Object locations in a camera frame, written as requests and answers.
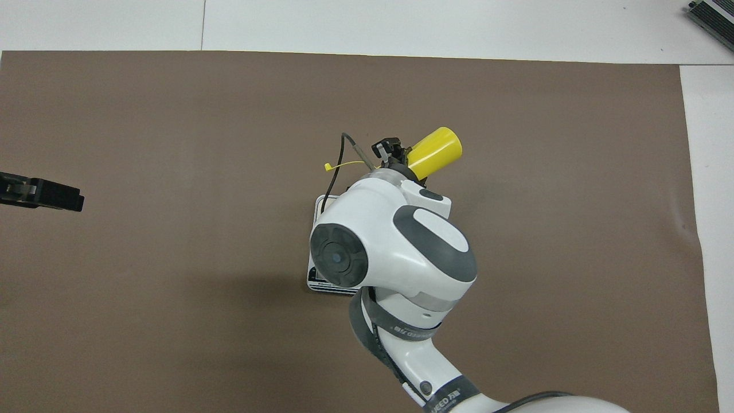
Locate silver digital kitchen scale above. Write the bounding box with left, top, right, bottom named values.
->
left=306, top=194, right=361, bottom=297

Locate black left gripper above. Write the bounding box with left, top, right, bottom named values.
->
left=0, top=172, right=85, bottom=212

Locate yellow squeeze bottle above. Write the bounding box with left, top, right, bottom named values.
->
left=324, top=127, right=463, bottom=182

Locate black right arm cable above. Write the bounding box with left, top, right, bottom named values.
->
left=320, top=132, right=575, bottom=412

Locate grey ribbed metal device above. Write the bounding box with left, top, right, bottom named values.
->
left=687, top=0, right=734, bottom=54

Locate brown paper mat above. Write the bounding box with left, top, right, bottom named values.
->
left=0, top=50, right=720, bottom=413

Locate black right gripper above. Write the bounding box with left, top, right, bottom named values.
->
left=372, top=137, right=428, bottom=188

